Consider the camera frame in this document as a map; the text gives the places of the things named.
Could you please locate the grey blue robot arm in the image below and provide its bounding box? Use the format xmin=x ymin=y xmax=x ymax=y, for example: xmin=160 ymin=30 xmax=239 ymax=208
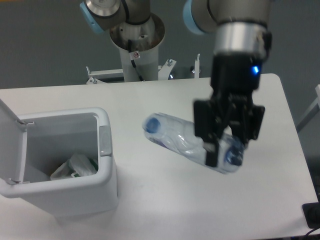
xmin=80 ymin=0 xmax=272 ymax=169

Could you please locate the black cable on pedestal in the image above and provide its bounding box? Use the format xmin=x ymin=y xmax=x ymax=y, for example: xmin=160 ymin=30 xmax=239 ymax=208
xmin=127 ymin=39 xmax=145 ymax=82

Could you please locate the white table leg bracket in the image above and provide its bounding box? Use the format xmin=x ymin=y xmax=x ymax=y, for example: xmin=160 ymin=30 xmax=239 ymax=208
xmin=295 ymin=84 xmax=320 ymax=133

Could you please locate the white plastic trash can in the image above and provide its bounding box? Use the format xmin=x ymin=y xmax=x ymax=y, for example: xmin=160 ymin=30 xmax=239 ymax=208
xmin=0 ymin=102 xmax=119 ymax=217

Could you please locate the clear plastic water bottle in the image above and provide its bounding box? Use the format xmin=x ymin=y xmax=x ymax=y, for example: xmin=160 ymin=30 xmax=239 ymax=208
xmin=142 ymin=112 xmax=245 ymax=174

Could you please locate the black device at edge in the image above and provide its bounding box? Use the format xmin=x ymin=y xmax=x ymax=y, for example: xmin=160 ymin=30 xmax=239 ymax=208
xmin=302 ymin=202 xmax=320 ymax=229

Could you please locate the trash inside the bin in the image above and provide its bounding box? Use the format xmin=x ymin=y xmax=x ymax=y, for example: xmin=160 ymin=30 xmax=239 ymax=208
xmin=50 ymin=162 xmax=80 ymax=181

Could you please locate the clear plastic wrapper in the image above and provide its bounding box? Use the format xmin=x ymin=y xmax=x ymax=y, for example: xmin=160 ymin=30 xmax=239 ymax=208
xmin=67 ymin=153 xmax=99 ymax=178

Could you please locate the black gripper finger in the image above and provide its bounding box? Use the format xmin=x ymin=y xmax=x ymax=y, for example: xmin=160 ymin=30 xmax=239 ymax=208
xmin=193 ymin=98 xmax=230 ymax=167
xmin=229 ymin=98 xmax=265 ymax=150

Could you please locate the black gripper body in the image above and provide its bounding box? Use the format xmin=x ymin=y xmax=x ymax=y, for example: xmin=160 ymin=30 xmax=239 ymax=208
xmin=209 ymin=52 xmax=263 ymax=126

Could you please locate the white metal base frame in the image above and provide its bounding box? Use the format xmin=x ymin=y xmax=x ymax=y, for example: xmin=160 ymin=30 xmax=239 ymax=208
xmin=85 ymin=53 xmax=204 ymax=85

